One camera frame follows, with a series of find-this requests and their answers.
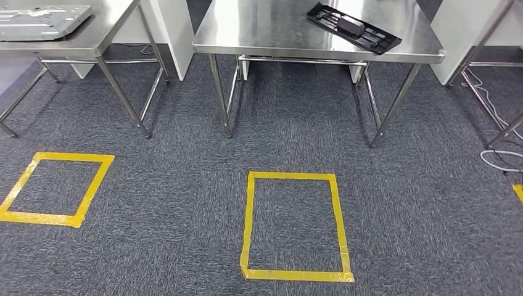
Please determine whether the black plastic car trim part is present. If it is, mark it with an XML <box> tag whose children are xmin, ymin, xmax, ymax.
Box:
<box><xmin>306</xmin><ymin>2</ymin><xmax>403</xmax><ymax>56</ymax></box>

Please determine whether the stainless steel workbench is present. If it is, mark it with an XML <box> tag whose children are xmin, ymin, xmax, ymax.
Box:
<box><xmin>192</xmin><ymin>0</ymin><xmax>446</xmax><ymax>149</ymax></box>

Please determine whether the grey metal panel part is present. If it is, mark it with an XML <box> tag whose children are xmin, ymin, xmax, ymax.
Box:
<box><xmin>0</xmin><ymin>4</ymin><xmax>93</xmax><ymax>42</ymax></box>

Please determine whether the white desk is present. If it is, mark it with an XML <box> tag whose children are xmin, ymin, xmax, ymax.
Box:
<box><xmin>238</xmin><ymin>55</ymin><xmax>366</xmax><ymax>85</ymax></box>

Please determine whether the white cabinet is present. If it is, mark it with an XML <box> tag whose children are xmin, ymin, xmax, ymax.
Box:
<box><xmin>430</xmin><ymin>0</ymin><xmax>523</xmax><ymax>86</ymax></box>
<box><xmin>71</xmin><ymin>0</ymin><xmax>195</xmax><ymax>81</ymax></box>

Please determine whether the grey floor cable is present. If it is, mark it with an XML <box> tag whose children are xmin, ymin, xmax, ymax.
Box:
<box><xmin>118</xmin><ymin>43</ymin><xmax>156</xmax><ymax>56</ymax></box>

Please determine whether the white floor cable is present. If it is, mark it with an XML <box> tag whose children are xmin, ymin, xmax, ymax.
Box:
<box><xmin>461</xmin><ymin>67</ymin><xmax>523</xmax><ymax>173</ymax></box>

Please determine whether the black floor cable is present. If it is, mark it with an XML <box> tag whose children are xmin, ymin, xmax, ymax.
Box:
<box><xmin>488</xmin><ymin>141</ymin><xmax>523</xmax><ymax>184</ymax></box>

